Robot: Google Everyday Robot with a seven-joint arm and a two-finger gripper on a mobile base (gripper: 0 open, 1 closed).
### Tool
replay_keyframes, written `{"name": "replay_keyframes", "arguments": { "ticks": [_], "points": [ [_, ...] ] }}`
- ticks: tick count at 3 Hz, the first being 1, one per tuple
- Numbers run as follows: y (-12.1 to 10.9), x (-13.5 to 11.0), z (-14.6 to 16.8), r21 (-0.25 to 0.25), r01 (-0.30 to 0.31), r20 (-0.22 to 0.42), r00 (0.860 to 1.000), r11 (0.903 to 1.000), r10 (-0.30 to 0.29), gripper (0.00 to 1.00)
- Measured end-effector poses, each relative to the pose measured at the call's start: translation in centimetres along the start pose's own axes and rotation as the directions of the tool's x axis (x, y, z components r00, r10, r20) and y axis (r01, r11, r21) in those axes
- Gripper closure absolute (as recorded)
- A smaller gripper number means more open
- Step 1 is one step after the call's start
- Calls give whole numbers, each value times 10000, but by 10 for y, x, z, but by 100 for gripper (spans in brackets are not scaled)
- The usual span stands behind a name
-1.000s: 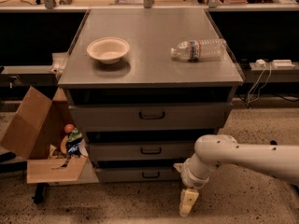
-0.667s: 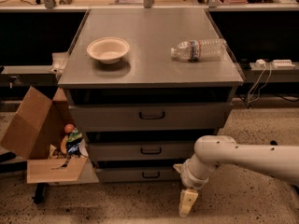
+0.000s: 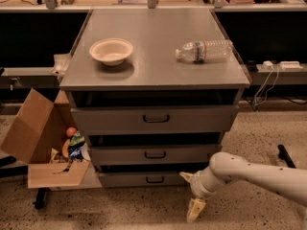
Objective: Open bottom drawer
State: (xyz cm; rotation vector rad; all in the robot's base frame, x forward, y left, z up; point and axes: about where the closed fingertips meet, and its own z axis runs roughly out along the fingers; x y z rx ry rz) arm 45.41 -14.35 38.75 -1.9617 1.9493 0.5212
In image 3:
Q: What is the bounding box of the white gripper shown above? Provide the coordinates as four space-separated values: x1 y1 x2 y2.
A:
179 167 221 223

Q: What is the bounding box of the grey bottom drawer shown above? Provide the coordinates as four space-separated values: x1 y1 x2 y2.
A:
99 171 187 188

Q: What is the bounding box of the grey drawer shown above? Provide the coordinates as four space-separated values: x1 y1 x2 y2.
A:
99 171 187 188
90 144 222 166
71 105 238 135

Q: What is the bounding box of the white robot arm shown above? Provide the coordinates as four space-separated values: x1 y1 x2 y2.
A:
179 152 307 222

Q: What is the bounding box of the grey middle drawer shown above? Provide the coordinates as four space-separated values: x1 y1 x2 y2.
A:
90 144 222 166

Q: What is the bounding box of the grey drawer cabinet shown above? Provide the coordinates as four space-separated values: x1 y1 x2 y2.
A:
60 8 249 175

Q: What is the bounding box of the grey top drawer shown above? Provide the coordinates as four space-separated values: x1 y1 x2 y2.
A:
71 105 238 135

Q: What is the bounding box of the black floor bar right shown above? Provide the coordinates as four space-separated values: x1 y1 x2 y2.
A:
277 145 295 169

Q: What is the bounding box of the green blue snack bag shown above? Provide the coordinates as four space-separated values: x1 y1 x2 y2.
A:
68 131 85 160

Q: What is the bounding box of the orange ball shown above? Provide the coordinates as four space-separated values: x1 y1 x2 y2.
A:
66 127 77 138

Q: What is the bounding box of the clear plastic water bottle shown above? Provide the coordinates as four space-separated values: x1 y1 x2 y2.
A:
176 39 233 63

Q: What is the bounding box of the white power adapter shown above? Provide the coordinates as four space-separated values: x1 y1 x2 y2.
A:
262 60 273 69

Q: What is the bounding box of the black stand leg left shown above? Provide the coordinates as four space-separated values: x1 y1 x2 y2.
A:
34 188 47 210

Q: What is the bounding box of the white power strip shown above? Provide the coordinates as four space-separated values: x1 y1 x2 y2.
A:
279 61 302 70

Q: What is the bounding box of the white paper bowl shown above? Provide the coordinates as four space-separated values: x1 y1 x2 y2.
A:
89 38 133 66

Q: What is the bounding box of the brown cardboard box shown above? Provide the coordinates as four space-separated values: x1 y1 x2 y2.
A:
1 89 90 190

